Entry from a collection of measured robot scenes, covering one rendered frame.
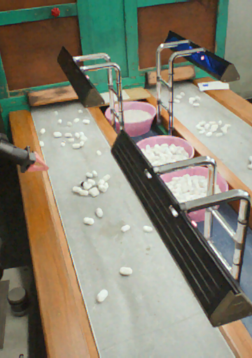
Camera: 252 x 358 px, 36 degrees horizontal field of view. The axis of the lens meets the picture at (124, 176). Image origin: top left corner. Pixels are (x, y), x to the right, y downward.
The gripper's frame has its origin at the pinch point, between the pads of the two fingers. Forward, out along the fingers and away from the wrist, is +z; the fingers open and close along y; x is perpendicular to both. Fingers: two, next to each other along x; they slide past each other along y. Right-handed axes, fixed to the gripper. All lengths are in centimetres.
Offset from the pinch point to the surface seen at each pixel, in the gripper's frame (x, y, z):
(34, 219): 11.9, -17.1, -0.1
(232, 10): -117, 174, 131
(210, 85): -59, 69, 85
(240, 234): -35, -69, 20
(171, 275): -9, -54, 28
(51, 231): 8.8, -25.0, 3.5
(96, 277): 4.4, -47.6, 12.4
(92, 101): -29.3, 5.2, 3.1
